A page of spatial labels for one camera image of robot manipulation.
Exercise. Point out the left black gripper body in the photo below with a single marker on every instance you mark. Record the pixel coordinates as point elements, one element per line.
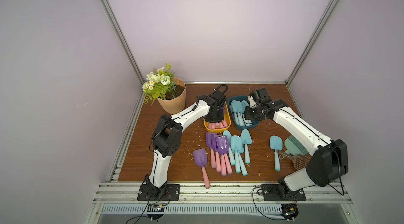
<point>218,115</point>

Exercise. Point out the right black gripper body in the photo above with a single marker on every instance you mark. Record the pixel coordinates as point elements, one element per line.
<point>251,114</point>

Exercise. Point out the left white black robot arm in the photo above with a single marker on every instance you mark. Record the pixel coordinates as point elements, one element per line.
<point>167,136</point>

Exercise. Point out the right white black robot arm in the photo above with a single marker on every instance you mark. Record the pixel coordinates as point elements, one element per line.
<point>329,158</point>

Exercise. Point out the dark teal storage box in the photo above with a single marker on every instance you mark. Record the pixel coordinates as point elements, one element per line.
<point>240,98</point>

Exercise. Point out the yellow storage box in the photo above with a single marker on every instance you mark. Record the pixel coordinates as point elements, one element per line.
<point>227,118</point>

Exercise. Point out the terracotta flower pot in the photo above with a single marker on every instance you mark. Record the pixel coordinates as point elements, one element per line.
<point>173,106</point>

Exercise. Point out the white flowers green plant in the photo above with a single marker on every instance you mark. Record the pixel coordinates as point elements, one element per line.
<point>159,84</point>

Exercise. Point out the brown slotted scoop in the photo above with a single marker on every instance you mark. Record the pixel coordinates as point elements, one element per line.
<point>299,161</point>

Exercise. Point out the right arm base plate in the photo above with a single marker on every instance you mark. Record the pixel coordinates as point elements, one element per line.
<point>277,192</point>

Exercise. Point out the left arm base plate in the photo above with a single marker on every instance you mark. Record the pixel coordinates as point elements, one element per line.
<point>165,193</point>

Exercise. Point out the aluminium front rail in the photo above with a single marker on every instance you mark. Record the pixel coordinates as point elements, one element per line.
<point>116,193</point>

